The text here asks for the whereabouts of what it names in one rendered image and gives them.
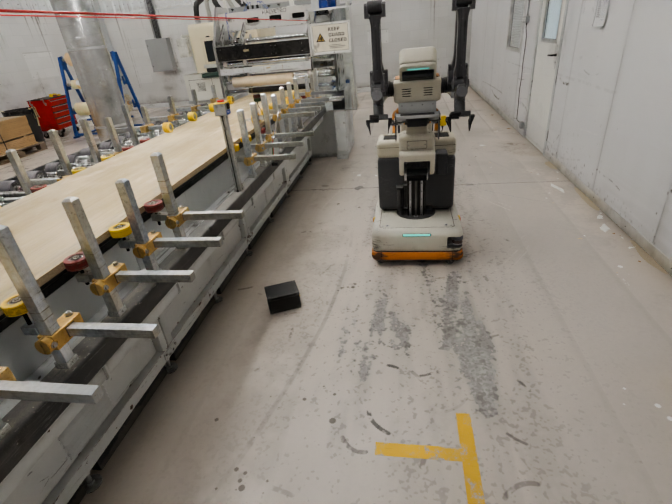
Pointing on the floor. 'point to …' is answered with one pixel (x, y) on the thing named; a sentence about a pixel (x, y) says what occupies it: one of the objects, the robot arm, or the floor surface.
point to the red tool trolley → (52, 113)
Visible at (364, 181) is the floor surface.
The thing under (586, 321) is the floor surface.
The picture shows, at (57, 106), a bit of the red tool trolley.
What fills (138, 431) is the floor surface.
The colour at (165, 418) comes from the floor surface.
